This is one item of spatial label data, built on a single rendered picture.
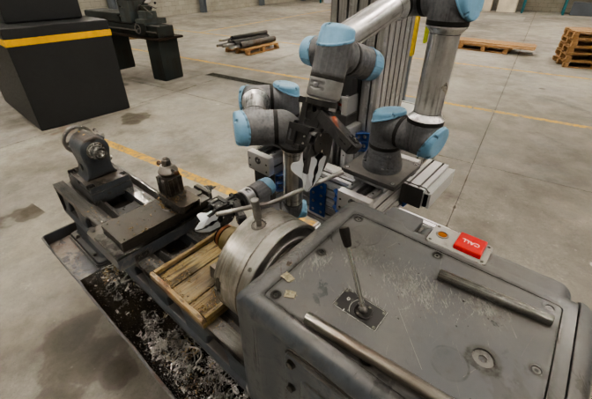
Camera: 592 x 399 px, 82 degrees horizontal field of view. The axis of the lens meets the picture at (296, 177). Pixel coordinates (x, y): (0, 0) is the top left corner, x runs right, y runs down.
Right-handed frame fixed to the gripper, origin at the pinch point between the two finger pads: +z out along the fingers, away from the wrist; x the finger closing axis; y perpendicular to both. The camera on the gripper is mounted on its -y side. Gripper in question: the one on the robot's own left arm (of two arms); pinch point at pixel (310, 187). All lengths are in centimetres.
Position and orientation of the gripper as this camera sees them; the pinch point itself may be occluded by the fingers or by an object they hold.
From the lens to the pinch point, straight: 79.5
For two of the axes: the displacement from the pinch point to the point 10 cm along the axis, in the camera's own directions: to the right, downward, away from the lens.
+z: -2.0, 9.4, 2.8
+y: -7.6, -3.3, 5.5
